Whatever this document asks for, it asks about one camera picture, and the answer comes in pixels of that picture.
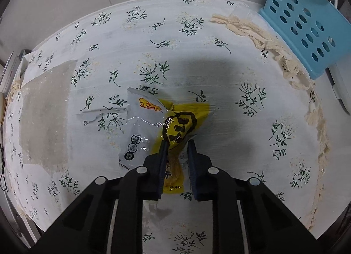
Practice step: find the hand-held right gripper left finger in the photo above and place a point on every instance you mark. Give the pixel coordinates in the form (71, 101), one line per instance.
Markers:
(161, 166)

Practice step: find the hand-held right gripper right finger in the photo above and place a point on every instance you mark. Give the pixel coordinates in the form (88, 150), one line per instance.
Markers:
(193, 166)

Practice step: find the yellow white snack wrapper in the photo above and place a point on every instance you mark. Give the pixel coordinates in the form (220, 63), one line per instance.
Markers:
(142, 122)

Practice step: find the floral white tablecloth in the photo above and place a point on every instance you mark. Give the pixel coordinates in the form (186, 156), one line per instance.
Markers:
(219, 92)

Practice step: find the large clear plastic bag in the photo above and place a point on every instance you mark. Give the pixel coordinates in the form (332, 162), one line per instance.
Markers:
(46, 105)

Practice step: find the white rice cooker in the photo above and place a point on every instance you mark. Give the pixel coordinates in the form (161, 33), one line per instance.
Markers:
(341, 89)

